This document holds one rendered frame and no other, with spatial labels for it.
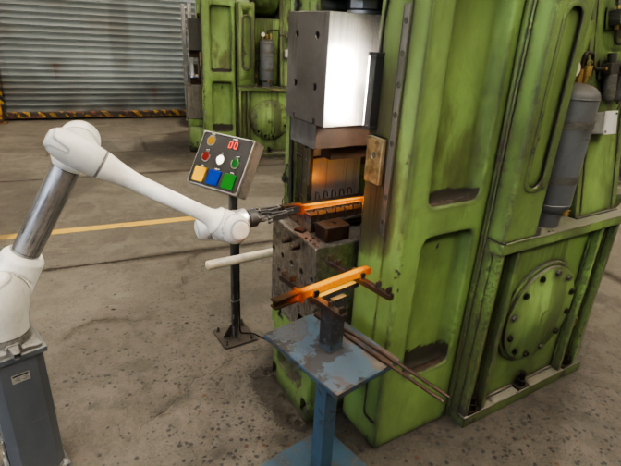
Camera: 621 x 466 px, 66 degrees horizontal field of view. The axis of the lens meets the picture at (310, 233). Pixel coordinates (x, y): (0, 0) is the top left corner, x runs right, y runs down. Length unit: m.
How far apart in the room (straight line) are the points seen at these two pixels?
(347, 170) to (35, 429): 1.70
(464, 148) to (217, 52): 5.21
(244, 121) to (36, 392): 5.27
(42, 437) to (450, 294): 1.74
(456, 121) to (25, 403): 1.88
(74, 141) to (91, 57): 7.99
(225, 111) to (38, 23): 4.02
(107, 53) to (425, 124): 8.41
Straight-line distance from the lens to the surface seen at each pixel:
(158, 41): 9.78
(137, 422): 2.49
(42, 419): 2.20
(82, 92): 9.77
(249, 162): 2.32
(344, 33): 1.84
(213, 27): 6.78
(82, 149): 1.74
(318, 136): 1.89
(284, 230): 2.08
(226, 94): 6.84
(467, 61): 1.84
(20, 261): 2.06
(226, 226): 1.66
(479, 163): 1.96
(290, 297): 1.47
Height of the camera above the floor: 1.70
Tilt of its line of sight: 23 degrees down
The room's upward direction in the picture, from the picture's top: 3 degrees clockwise
